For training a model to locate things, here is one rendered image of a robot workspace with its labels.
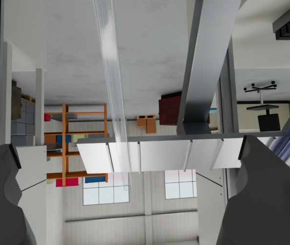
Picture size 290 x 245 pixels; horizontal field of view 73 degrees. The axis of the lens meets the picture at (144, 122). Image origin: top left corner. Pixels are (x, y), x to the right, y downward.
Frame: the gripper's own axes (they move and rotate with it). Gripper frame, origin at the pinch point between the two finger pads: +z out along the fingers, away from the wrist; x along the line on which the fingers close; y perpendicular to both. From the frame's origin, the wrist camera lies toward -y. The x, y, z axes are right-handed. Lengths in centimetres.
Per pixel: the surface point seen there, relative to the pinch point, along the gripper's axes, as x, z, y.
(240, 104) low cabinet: 294, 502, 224
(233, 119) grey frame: 29, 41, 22
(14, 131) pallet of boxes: -231, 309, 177
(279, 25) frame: 46, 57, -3
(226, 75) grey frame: 28, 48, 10
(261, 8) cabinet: 37, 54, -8
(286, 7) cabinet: 44, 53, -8
